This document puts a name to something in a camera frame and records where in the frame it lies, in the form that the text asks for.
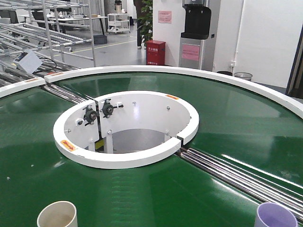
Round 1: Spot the green potted plant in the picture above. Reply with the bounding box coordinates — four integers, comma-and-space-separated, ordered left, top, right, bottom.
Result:
142, 0, 153, 48

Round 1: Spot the white outer conveyor rim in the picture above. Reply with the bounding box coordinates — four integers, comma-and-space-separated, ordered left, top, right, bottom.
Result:
0, 65, 303, 118

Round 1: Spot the metal roller rack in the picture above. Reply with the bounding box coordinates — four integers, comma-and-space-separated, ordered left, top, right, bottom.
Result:
0, 0, 96, 87

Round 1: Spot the grey control box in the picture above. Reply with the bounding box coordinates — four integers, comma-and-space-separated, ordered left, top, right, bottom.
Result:
13, 50, 42, 74

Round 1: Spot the white rolling cart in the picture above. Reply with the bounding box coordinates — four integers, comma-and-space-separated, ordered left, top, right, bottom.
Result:
107, 13, 130, 34

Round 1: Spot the person in dark clothes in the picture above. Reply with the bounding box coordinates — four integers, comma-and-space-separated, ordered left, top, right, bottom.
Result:
133, 0, 147, 49

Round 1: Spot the black silver water dispenser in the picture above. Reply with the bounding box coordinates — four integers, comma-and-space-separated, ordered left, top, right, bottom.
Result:
179, 0, 212, 70

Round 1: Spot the lavender plastic cup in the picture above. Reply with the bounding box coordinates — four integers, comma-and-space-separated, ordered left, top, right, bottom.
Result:
254, 202, 298, 227

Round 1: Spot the white inner conveyor ring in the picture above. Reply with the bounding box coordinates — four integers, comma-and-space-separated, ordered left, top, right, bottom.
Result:
53, 90, 200, 169

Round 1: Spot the wire mesh waste basket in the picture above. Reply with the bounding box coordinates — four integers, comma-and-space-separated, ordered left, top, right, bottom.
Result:
234, 72, 253, 81

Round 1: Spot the beige plastic cup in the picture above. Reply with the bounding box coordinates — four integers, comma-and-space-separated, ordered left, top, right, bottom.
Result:
36, 201, 78, 227

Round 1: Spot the red fire extinguisher cabinet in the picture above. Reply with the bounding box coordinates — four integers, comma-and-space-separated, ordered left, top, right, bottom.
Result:
146, 40, 166, 66

